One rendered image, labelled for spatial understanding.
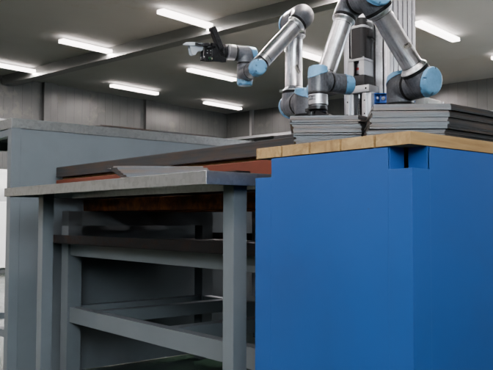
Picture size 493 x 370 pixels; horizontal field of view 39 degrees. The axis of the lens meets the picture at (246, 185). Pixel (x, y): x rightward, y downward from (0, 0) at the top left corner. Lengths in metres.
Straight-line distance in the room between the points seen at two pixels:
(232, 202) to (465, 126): 0.59
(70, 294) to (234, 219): 1.38
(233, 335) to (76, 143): 1.62
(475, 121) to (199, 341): 1.15
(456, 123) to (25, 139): 2.04
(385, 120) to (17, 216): 1.96
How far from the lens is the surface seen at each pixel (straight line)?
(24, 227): 2.95
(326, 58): 2.80
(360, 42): 3.25
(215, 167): 2.03
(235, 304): 1.64
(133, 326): 2.47
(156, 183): 1.69
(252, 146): 1.90
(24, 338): 2.99
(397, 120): 1.26
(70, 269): 2.88
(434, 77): 2.90
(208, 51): 3.28
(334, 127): 1.40
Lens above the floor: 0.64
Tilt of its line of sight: 3 degrees up
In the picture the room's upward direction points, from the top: straight up
